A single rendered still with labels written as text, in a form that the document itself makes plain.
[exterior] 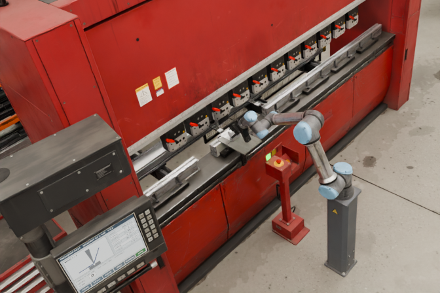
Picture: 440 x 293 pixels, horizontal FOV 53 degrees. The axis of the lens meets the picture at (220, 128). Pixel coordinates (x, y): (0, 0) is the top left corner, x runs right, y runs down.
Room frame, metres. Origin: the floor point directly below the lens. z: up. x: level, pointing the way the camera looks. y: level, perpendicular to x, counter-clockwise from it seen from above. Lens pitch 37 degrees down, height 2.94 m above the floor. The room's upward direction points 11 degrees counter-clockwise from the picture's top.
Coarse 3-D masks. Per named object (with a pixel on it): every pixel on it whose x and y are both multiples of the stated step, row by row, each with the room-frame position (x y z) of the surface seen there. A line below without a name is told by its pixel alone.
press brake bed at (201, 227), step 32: (384, 64) 3.63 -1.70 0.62; (352, 96) 3.29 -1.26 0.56; (384, 96) 3.75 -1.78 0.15; (288, 128) 2.74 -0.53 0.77; (352, 128) 3.43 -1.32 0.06; (256, 160) 2.50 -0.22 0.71; (224, 192) 2.28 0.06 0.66; (256, 192) 2.47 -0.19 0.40; (160, 224) 1.95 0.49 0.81; (192, 224) 2.08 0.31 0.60; (224, 224) 2.24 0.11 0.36; (256, 224) 2.45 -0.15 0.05; (192, 256) 2.04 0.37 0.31; (224, 256) 2.21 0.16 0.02
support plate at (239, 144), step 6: (222, 138) 2.48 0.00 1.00; (240, 138) 2.44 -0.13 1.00; (252, 138) 2.41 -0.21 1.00; (228, 144) 2.40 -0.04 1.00; (234, 144) 2.38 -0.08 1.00; (240, 144) 2.37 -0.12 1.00; (246, 144) 2.36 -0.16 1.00; (252, 144) 2.35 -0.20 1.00; (258, 144) 2.34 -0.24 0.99; (240, 150) 2.30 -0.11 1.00; (246, 150) 2.29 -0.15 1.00
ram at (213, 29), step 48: (192, 0) 2.45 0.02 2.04; (240, 0) 2.67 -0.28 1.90; (288, 0) 2.95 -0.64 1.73; (336, 0) 3.31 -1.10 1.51; (96, 48) 2.05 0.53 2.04; (144, 48) 2.21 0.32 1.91; (192, 48) 2.41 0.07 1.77; (240, 48) 2.64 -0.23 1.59; (288, 48) 2.93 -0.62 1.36; (192, 96) 2.36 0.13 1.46; (144, 144) 2.11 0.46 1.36
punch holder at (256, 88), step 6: (258, 72) 2.72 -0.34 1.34; (264, 72) 2.76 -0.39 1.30; (252, 78) 2.69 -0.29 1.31; (258, 78) 2.72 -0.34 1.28; (264, 78) 2.75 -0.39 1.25; (252, 84) 2.69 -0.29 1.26; (258, 84) 2.71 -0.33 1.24; (264, 84) 2.75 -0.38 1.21; (252, 90) 2.70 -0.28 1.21; (258, 90) 2.71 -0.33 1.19
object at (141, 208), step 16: (128, 208) 1.35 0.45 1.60; (144, 208) 1.37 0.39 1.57; (96, 224) 1.29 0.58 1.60; (112, 224) 1.29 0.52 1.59; (144, 224) 1.35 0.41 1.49; (64, 240) 1.27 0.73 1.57; (80, 240) 1.23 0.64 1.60; (144, 240) 1.34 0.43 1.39; (160, 240) 1.37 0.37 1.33; (144, 256) 1.32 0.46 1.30; (64, 272) 1.16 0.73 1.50; (128, 272) 1.28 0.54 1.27; (96, 288) 1.20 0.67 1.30
